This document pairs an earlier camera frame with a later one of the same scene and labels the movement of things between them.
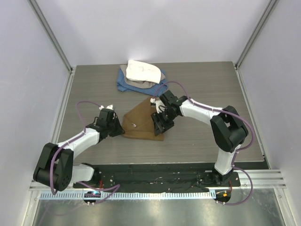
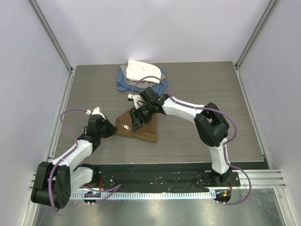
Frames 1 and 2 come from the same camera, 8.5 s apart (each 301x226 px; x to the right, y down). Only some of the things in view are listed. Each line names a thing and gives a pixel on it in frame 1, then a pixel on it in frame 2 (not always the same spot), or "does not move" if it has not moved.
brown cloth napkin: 138,123 does not move
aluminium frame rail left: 39,14 does not move
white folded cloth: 141,71 does not move
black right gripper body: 165,118 → 144,113
